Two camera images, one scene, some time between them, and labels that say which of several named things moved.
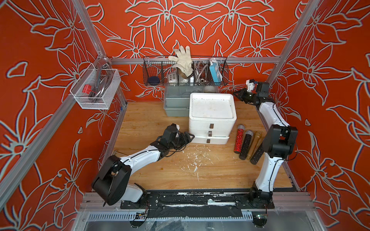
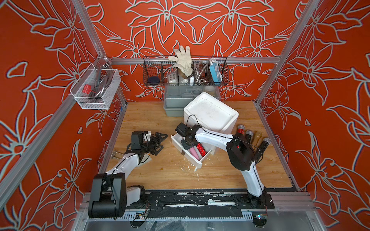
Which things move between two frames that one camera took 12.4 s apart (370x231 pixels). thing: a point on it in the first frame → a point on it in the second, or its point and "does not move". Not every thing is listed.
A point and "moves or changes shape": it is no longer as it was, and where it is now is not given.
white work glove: x=184 y=60 does not move
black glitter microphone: x=257 y=155 does not move
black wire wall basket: x=179 y=70 does not move
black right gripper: x=242 y=96 → x=182 y=142
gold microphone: x=257 y=138 does not move
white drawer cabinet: x=211 y=116 moves or changes shape
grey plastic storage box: x=177 y=96 does not move
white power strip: x=173 y=78 does not move
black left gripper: x=186 y=141 → x=155 y=144
